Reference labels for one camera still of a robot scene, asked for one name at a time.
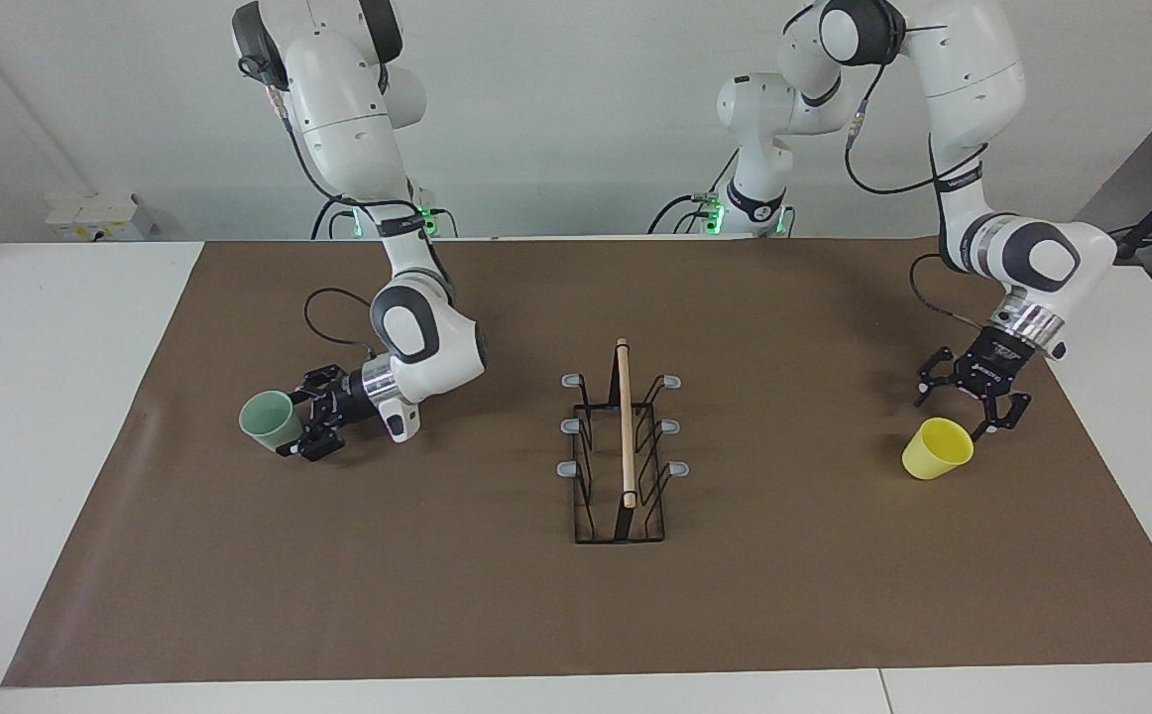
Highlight brown table mat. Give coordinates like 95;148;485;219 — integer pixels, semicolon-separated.
1;238;1152;688

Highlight yellow plastic cup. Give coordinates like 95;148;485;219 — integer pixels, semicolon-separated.
901;417;975;481

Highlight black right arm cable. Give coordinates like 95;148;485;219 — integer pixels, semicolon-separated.
239;55;428;358

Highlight pale green plastic cup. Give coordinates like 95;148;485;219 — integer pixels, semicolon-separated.
239;390;305;455

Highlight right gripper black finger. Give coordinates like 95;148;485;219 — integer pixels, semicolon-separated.
277;416;347;463
293;365;345;397

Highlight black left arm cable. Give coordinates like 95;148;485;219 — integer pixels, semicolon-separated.
844;25;995;330

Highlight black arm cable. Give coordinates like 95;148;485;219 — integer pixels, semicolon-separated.
239;55;428;358
844;25;995;330

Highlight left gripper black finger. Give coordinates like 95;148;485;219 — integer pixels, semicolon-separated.
971;387;1033;443
913;347;966;409

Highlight black wire cup rack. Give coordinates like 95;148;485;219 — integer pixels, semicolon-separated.
557;338;691;545

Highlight black base cable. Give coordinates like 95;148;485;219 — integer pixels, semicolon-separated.
647;188;726;236
311;196;351;240

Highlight black right base cable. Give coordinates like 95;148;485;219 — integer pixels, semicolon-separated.
311;196;351;240

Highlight black left base cable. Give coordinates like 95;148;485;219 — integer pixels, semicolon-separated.
647;188;726;236

